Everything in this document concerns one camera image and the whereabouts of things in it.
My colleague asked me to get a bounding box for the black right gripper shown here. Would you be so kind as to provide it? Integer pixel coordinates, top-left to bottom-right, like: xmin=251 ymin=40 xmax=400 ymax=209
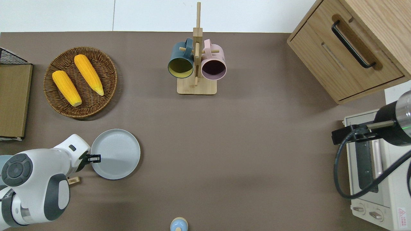
xmin=353 ymin=124 xmax=370 ymax=142

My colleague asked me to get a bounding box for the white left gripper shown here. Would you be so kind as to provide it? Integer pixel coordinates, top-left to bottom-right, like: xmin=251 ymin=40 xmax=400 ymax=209
xmin=53 ymin=134 xmax=101 ymax=176

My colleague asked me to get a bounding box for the gray ceramic plate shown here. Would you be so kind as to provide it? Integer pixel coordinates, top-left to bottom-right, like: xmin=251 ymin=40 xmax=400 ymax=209
xmin=91 ymin=129 xmax=141 ymax=180

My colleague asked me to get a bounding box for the round brown wicker basket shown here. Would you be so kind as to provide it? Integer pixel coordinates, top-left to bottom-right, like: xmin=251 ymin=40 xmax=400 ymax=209
xmin=44 ymin=47 xmax=118 ymax=118

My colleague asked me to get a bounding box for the cream toaster oven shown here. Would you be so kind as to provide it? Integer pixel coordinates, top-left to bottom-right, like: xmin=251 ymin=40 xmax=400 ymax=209
xmin=343 ymin=109 xmax=411 ymax=231

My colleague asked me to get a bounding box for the wooden drawer cabinet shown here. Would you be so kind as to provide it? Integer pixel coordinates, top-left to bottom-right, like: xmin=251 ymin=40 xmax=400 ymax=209
xmin=287 ymin=0 xmax=411 ymax=105

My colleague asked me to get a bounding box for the yellow corn cob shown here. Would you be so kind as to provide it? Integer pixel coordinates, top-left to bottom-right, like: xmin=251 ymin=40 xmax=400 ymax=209
xmin=74 ymin=55 xmax=104 ymax=96
xmin=52 ymin=71 xmax=82 ymax=107

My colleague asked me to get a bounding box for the wooden board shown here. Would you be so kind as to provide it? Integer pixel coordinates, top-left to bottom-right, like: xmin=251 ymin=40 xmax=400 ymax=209
xmin=0 ymin=64 xmax=33 ymax=138

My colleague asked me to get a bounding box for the blue call bell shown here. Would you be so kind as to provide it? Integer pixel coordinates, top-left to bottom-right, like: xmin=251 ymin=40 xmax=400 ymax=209
xmin=170 ymin=217 xmax=189 ymax=231

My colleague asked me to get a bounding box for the wooden mug tree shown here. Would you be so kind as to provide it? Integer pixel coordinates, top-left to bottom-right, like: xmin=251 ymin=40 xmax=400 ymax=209
xmin=177 ymin=2 xmax=220 ymax=95

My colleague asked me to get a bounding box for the teal mug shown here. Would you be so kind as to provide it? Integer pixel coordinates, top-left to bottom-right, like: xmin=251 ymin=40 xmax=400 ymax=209
xmin=168 ymin=38 xmax=195 ymax=79

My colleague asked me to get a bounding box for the pink mug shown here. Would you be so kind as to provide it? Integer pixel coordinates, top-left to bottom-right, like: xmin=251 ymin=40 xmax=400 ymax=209
xmin=201 ymin=39 xmax=227 ymax=81

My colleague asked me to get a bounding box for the black camera cable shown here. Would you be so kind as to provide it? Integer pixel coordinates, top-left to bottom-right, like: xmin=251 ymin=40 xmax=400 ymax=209
xmin=333 ymin=128 xmax=411 ymax=200

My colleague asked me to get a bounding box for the black cabinet handle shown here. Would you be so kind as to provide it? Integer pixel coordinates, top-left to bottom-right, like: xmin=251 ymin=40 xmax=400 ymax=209
xmin=332 ymin=20 xmax=376 ymax=69

